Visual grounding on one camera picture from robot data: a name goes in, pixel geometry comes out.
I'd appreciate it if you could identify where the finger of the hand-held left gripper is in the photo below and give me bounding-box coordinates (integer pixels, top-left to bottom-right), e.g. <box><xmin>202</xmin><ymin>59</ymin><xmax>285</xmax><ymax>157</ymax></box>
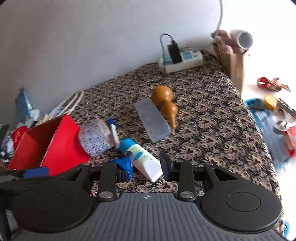
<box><xmin>0</xmin><ymin>167</ymin><xmax>49</xmax><ymax>179</ymax></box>
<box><xmin>0</xmin><ymin>177</ymin><xmax>26</xmax><ymax>193</ymax></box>

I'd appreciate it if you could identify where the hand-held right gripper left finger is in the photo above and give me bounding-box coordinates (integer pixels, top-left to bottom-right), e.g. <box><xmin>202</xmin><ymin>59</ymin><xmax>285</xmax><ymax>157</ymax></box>
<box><xmin>55</xmin><ymin>151</ymin><xmax>134</xmax><ymax>202</ymax></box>

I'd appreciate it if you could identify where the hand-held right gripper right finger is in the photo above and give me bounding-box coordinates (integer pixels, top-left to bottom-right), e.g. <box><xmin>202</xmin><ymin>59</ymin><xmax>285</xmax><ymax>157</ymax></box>
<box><xmin>160</xmin><ymin>152</ymin><xmax>241</xmax><ymax>201</ymax></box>

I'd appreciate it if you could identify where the white tube with blue cap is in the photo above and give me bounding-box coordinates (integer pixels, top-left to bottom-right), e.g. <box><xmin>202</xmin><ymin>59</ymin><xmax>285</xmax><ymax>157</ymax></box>
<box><xmin>118</xmin><ymin>138</ymin><xmax>163</xmax><ymax>183</ymax></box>

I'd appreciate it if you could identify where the blue capped marker pen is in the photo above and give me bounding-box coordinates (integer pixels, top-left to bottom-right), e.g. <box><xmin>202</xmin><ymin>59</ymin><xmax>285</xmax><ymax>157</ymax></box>
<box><xmin>108</xmin><ymin>118</ymin><xmax>121</xmax><ymax>149</ymax></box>

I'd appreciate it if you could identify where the red cardboard box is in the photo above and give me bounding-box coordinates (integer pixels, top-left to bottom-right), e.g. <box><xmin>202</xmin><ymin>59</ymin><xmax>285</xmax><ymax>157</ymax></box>
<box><xmin>7</xmin><ymin>114</ymin><xmax>90</xmax><ymax>176</ymax></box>

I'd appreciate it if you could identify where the white blue-printed tape roll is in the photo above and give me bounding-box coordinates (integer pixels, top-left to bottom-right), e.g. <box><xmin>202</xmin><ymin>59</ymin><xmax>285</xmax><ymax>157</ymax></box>
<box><xmin>78</xmin><ymin>119</ymin><xmax>116</xmax><ymax>158</ymax></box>

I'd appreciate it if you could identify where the clear plastic case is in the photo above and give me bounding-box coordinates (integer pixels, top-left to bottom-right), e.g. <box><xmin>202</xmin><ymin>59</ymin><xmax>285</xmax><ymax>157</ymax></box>
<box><xmin>134</xmin><ymin>97</ymin><xmax>170</xmax><ymax>143</ymax></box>

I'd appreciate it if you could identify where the brown wooden gourd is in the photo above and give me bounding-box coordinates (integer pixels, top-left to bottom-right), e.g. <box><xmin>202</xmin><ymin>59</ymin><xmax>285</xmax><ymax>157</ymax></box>
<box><xmin>151</xmin><ymin>85</ymin><xmax>179</xmax><ymax>135</ymax></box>

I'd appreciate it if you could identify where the red plush heart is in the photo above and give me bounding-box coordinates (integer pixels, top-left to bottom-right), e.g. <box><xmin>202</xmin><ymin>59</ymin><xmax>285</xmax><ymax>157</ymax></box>
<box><xmin>11</xmin><ymin>126</ymin><xmax>29</xmax><ymax>149</ymax></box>

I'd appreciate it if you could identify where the floral patterned blanket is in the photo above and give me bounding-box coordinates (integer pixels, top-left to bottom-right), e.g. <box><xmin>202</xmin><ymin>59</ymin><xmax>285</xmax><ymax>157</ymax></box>
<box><xmin>67</xmin><ymin>50</ymin><xmax>284</xmax><ymax>234</ymax></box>

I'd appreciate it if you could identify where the crumpled white plastic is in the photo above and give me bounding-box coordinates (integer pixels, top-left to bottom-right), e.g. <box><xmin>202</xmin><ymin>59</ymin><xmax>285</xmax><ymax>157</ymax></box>
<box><xmin>24</xmin><ymin>109</ymin><xmax>41</xmax><ymax>127</ymax></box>

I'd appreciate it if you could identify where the blue patterned packet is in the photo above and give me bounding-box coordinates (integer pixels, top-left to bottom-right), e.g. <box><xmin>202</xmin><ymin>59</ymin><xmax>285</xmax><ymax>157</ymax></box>
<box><xmin>53</xmin><ymin>106</ymin><xmax>68</xmax><ymax>117</ymax></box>

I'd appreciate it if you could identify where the blue plastic pouch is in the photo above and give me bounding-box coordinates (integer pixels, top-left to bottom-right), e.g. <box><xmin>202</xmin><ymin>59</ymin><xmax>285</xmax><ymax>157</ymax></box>
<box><xmin>15</xmin><ymin>88</ymin><xmax>40</xmax><ymax>126</ymax></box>

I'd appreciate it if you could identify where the white power strip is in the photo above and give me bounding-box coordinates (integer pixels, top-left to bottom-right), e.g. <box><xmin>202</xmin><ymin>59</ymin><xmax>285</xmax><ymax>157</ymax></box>
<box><xmin>158</xmin><ymin>47</ymin><xmax>204</xmax><ymax>74</ymax></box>

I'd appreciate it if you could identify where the blue plastic bag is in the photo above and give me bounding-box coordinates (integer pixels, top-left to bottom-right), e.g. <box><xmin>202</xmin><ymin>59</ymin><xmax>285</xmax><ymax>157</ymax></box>
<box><xmin>245</xmin><ymin>98</ymin><xmax>292</xmax><ymax>172</ymax></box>

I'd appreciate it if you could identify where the black charger adapter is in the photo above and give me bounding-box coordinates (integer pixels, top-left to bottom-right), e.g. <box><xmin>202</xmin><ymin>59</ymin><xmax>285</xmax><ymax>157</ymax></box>
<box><xmin>167</xmin><ymin>42</ymin><xmax>183</xmax><ymax>64</ymax></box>

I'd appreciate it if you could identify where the gold paper bag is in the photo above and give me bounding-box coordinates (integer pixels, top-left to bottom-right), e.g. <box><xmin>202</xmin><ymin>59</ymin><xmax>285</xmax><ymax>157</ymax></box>
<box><xmin>212</xmin><ymin>43</ymin><xmax>250</xmax><ymax>95</ymax></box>

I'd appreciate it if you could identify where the round metal tin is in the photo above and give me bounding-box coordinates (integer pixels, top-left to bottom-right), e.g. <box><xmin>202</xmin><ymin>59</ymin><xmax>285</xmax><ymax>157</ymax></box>
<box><xmin>273</xmin><ymin>120</ymin><xmax>288</xmax><ymax>135</ymax></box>

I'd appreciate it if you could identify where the yellow tape roll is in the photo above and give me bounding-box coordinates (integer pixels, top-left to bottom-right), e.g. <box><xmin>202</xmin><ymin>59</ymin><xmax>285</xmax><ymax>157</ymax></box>
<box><xmin>264</xmin><ymin>95</ymin><xmax>278</xmax><ymax>110</ymax></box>

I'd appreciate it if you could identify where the red and white packet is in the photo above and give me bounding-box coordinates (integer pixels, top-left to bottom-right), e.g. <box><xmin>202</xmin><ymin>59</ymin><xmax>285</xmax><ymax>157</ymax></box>
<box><xmin>282</xmin><ymin>126</ymin><xmax>296</xmax><ymax>157</ymax></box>

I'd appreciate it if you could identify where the red ribbon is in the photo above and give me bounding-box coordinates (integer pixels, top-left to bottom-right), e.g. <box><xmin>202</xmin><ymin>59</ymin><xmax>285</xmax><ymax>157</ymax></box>
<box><xmin>257</xmin><ymin>77</ymin><xmax>291</xmax><ymax>92</ymax></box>

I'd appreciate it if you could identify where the metal clip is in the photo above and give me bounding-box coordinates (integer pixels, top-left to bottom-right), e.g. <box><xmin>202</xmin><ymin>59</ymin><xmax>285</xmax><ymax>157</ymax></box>
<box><xmin>276</xmin><ymin>98</ymin><xmax>296</xmax><ymax>117</ymax></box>

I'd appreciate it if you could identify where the pink plush toy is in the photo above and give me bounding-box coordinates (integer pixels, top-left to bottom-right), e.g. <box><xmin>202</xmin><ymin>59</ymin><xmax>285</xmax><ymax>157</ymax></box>
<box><xmin>211</xmin><ymin>30</ymin><xmax>243</xmax><ymax>55</ymax></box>

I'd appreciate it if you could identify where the white cylindrical tube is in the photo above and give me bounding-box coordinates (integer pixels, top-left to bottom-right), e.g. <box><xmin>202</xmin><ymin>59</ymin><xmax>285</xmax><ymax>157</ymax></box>
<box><xmin>230</xmin><ymin>30</ymin><xmax>253</xmax><ymax>50</ymax></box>

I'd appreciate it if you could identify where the coiled white cable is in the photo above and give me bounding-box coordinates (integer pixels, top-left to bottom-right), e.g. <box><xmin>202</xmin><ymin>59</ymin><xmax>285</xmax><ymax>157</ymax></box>
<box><xmin>43</xmin><ymin>90</ymin><xmax>85</xmax><ymax>123</ymax></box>

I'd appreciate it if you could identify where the thin charger cable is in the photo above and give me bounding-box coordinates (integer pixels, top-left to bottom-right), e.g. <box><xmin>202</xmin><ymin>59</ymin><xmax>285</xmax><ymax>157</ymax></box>
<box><xmin>137</xmin><ymin>34</ymin><xmax>177</xmax><ymax>82</ymax></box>

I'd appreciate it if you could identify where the thin hanging cable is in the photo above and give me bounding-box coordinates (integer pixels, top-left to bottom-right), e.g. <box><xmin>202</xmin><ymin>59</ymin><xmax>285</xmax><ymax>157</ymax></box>
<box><xmin>215</xmin><ymin>0</ymin><xmax>223</xmax><ymax>37</ymax></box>

